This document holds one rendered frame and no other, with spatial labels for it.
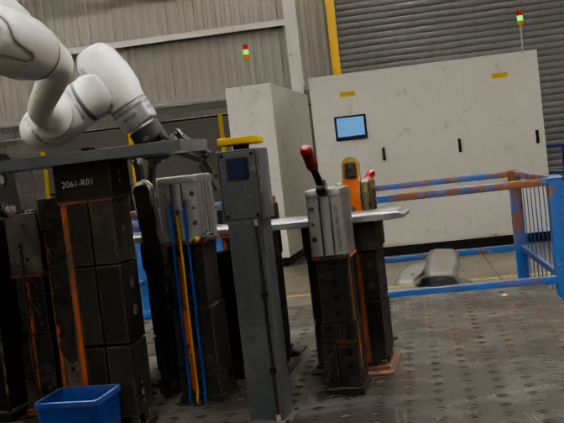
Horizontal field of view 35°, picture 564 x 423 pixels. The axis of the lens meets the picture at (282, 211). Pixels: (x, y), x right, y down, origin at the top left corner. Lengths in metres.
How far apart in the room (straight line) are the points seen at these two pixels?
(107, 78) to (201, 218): 0.57
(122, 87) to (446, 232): 7.79
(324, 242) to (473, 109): 8.13
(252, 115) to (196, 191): 8.13
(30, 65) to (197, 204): 0.36
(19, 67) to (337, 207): 0.57
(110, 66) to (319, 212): 0.71
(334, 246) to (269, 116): 8.14
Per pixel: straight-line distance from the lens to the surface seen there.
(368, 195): 1.85
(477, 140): 9.61
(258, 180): 1.38
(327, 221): 1.52
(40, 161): 1.47
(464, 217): 9.62
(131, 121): 2.04
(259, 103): 9.68
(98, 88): 2.04
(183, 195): 1.58
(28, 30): 1.51
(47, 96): 1.84
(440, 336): 1.97
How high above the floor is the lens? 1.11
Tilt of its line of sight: 3 degrees down
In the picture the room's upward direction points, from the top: 6 degrees counter-clockwise
